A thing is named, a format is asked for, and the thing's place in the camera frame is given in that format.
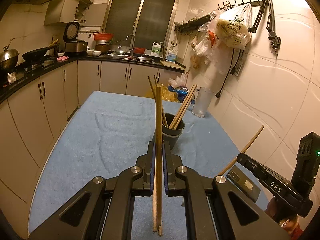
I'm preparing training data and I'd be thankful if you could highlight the kitchen faucet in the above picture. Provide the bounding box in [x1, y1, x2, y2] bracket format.
[126, 34, 135, 56]

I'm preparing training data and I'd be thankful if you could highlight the right hand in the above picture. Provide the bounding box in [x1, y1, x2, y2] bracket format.
[265, 197, 303, 239]

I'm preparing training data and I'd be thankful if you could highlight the black smartphone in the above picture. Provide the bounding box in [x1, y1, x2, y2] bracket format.
[227, 165, 261, 203]

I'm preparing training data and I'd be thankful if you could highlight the blue towel table mat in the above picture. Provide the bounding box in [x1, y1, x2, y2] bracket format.
[29, 92, 239, 231]

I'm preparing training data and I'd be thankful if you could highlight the dark utensil holder cup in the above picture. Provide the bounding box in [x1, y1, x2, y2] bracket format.
[162, 113, 185, 150]

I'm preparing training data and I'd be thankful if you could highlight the clear glass beer mug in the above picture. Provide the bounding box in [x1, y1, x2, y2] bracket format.
[191, 87, 213, 118]

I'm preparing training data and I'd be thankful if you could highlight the blue plastic bag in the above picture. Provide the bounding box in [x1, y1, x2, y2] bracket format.
[168, 86, 189, 103]

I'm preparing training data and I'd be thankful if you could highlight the yellow plastic bag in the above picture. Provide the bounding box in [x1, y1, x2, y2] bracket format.
[144, 83, 179, 102]

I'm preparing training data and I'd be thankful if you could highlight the wooden cutting board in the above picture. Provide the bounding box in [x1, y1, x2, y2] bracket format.
[160, 60, 185, 70]

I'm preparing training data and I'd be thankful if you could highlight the blue white detergent bottle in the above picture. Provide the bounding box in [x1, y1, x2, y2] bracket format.
[166, 49, 177, 63]

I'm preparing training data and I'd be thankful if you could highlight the glass pot lid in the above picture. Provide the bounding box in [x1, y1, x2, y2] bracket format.
[108, 41, 130, 55]

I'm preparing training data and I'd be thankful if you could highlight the black rice cooker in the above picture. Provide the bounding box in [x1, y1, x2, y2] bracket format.
[63, 20, 88, 56]

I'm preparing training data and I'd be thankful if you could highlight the green detergent bottle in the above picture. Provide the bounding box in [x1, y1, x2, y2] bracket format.
[150, 42, 163, 56]

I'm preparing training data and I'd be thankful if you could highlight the black wok pan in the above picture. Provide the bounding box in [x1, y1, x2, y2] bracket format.
[22, 39, 59, 62]

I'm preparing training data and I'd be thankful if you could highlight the red basin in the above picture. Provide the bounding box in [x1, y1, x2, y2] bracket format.
[93, 33, 113, 41]

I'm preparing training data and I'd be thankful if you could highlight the white plastic bag with bread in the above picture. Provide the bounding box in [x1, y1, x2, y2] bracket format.
[209, 3, 252, 50]

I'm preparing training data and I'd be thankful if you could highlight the black power cable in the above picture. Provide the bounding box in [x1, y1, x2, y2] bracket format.
[215, 48, 245, 99]

